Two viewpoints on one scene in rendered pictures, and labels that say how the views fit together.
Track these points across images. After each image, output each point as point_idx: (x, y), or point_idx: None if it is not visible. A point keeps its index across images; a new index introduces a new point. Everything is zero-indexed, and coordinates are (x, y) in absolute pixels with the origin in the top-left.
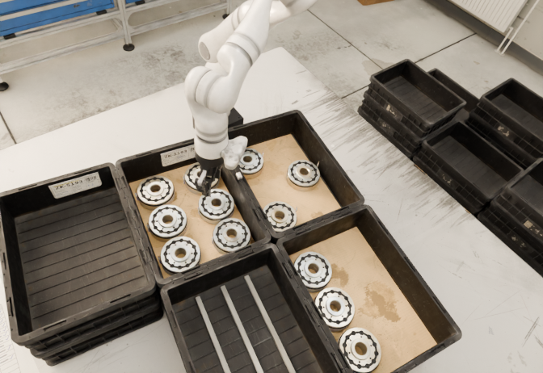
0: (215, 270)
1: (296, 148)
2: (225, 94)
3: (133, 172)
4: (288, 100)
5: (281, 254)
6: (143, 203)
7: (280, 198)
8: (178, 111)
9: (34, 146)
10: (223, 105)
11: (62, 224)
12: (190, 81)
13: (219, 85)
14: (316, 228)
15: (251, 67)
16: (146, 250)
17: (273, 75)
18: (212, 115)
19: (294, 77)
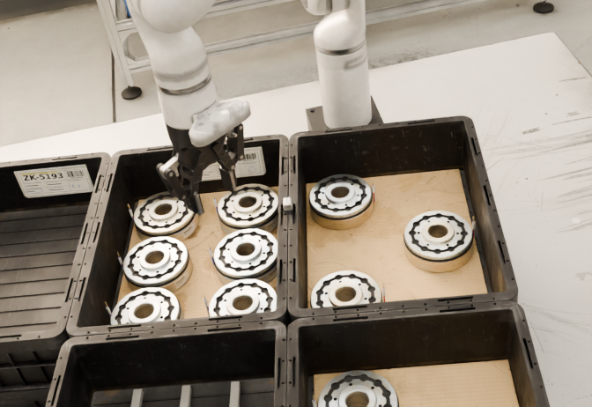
0: (160, 338)
1: (457, 195)
2: None
3: (144, 180)
4: (517, 126)
5: (287, 345)
6: (136, 230)
7: (375, 273)
8: (301, 120)
9: (68, 143)
10: (158, 12)
11: (20, 238)
12: None
13: None
14: (380, 320)
15: (471, 63)
16: (79, 282)
17: (509, 80)
18: (169, 43)
19: (552, 88)
